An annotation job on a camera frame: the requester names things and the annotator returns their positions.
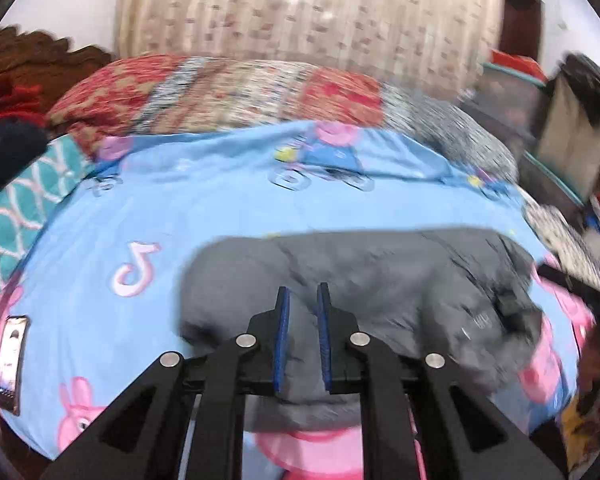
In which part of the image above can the clear plastic storage box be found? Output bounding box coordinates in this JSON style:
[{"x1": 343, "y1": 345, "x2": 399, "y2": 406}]
[{"x1": 460, "y1": 60, "x2": 588, "y2": 206}]

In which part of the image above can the dark navy cloth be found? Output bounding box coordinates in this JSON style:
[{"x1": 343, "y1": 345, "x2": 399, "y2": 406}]
[{"x1": 0, "y1": 121, "x2": 50, "y2": 213}]

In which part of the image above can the white black-dotted cloth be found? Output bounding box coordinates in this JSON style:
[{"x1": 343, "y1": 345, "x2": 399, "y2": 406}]
[{"x1": 522, "y1": 195, "x2": 600, "y2": 293}]

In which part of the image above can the grey puffer jacket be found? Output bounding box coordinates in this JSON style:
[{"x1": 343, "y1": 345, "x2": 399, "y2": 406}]
[{"x1": 179, "y1": 227, "x2": 553, "y2": 433}]

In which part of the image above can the brown knitted cloth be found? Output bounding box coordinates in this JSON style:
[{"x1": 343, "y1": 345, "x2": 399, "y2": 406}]
[{"x1": 0, "y1": 29, "x2": 113, "y2": 128}]

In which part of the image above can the teal white patterned cloth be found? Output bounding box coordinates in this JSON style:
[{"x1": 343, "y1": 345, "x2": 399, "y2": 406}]
[{"x1": 0, "y1": 137, "x2": 98, "y2": 306}]

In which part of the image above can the beige striped floral curtain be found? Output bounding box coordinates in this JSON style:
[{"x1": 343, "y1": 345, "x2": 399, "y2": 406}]
[{"x1": 115, "y1": 0, "x2": 505, "y2": 98}]

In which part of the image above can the silver metal object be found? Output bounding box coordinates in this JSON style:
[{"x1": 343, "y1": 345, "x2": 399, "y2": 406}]
[{"x1": 0, "y1": 315, "x2": 31, "y2": 416}]

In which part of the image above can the grey speckled knit blanket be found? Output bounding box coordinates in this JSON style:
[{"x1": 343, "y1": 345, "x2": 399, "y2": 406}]
[{"x1": 380, "y1": 85, "x2": 519, "y2": 183}]

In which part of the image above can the red patchwork quilt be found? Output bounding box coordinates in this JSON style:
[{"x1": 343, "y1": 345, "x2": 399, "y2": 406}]
[{"x1": 45, "y1": 55, "x2": 388, "y2": 153}]

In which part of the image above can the beige fabric bag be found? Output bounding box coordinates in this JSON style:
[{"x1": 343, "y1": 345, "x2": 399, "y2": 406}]
[{"x1": 534, "y1": 52, "x2": 600, "y2": 198}]

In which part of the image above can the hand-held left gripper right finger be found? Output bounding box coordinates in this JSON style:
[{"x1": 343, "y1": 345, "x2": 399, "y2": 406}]
[{"x1": 316, "y1": 282, "x2": 566, "y2": 480}]

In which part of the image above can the blue pig-print bedsheet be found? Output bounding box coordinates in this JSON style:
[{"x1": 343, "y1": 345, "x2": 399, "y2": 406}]
[{"x1": 0, "y1": 119, "x2": 598, "y2": 480}]

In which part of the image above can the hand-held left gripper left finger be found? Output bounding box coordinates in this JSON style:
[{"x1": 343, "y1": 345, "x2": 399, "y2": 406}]
[{"x1": 40, "y1": 286, "x2": 291, "y2": 480}]

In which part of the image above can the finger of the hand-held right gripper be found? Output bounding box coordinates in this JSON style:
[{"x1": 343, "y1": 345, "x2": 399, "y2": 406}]
[{"x1": 536, "y1": 262, "x2": 600, "y2": 311}]

